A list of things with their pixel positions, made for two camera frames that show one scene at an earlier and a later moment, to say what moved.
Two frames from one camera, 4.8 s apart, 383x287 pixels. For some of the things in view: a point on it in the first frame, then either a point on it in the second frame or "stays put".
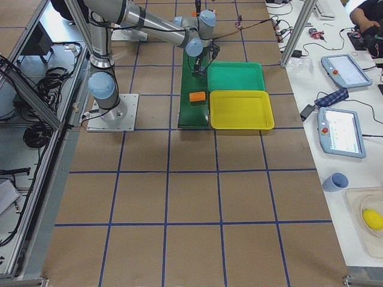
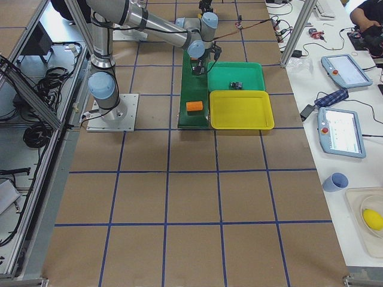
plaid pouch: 332,98 stays put
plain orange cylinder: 197,96 to 194,106
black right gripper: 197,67 stays put
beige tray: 358,199 stays put
